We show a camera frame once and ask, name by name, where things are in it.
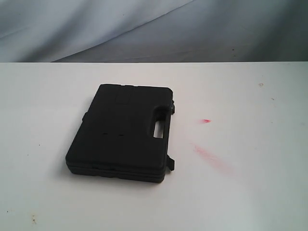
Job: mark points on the black plastic tool case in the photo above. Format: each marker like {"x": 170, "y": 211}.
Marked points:
{"x": 124, "y": 134}

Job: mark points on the grey fabric backdrop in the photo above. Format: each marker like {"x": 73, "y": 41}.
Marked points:
{"x": 153, "y": 31}

